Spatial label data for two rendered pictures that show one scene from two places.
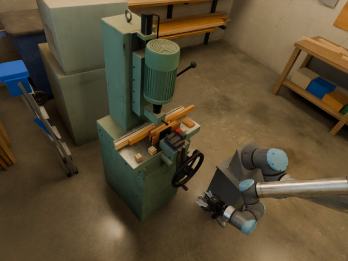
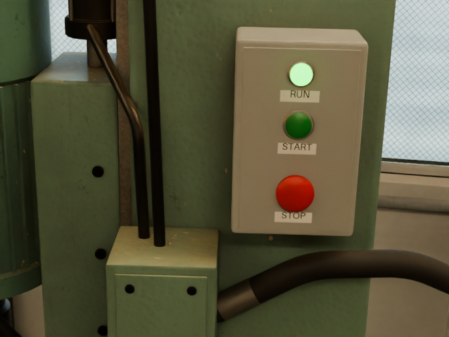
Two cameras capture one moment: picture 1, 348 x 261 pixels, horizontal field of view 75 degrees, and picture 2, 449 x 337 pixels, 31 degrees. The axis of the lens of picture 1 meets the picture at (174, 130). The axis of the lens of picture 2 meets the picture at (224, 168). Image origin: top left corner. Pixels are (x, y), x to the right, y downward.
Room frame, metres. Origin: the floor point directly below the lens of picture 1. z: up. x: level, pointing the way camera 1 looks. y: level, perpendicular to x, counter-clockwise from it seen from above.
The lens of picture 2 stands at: (1.86, -0.14, 1.59)
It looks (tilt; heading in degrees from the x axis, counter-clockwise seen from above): 19 degrees down; 142
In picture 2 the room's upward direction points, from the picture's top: 1 degrees clockwise
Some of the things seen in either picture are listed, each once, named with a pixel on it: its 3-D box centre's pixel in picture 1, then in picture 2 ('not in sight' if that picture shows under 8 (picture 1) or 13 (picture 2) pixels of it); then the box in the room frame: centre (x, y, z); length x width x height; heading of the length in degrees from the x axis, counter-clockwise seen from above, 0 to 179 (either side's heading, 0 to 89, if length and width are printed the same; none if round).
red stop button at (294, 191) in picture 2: not in sight; (294, 193); (1.43, 0.27, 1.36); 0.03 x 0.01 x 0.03; 51
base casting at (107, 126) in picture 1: (143, 134); not in sight; (1.17, 0.22, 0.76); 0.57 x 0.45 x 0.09; 51
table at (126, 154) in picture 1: (164, 143); not in sight; (1.02, 0.05, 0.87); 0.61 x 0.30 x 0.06; 141
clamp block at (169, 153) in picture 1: (174, 146); not in sight; (0.97, -0.02, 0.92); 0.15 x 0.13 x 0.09; 141
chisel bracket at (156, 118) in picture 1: (154, 115); not in sight; (1.10, 0.14, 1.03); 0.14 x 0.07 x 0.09; 51
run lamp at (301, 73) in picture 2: not in sight; (301, 74); (1.43, 0.27, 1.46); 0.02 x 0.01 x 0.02; 51
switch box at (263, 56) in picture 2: not in sight; (294, 132); (1.40, 0.29, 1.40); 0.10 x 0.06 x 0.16; 51
